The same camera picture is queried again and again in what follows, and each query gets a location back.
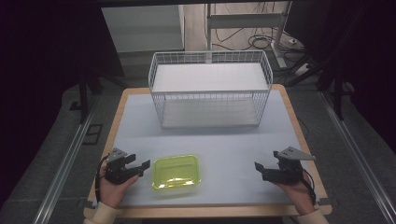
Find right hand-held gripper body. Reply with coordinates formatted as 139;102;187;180
262;146;317;187

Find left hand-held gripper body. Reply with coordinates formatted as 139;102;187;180
104;147;140;185

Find person's left hand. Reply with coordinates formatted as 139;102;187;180
98;174;140;209

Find person's right hand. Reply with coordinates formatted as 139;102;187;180
275;177;317;217

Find yellow-green plastic tray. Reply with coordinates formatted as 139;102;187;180
151;153;202;192

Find black stand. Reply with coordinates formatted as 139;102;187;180
286;54;356;121
68;69;105;125

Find black curtain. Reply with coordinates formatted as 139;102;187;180
284;0;396;146
0;0;125;210

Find white cabinet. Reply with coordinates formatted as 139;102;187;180
100;4;186;54

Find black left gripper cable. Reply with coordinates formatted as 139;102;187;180
94;153;111;203

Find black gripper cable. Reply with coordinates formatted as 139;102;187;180
94;153;111;203
300;169;318;205

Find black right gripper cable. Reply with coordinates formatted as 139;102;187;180
300;169;318;205

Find black floor frame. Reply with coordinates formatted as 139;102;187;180
81;123;104;146

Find aluminium floor rail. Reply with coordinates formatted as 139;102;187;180
319;90;396;224
32;92;101;224

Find white wire basket rack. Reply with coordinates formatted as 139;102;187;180
148;49;275;130

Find black floor cables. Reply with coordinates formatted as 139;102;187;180
213;1;304;62

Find white metal desk frame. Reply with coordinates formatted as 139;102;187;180
205;0;293;70

